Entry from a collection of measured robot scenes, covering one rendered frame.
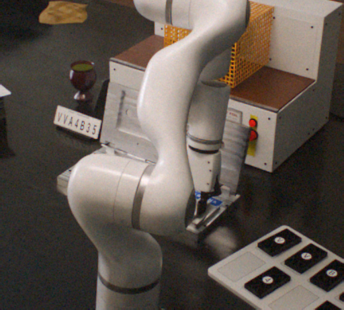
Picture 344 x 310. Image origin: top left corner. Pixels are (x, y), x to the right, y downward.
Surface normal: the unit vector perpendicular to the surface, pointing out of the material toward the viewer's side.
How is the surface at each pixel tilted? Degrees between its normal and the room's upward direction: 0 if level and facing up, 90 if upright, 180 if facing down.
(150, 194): 47
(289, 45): 90
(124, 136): 74
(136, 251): 32
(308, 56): 90
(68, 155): 0
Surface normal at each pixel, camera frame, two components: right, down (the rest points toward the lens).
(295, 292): 0.01, -0.86
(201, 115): -0.43, 0.25
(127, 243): 0.40, -0.51
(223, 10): -0.10, -0.31
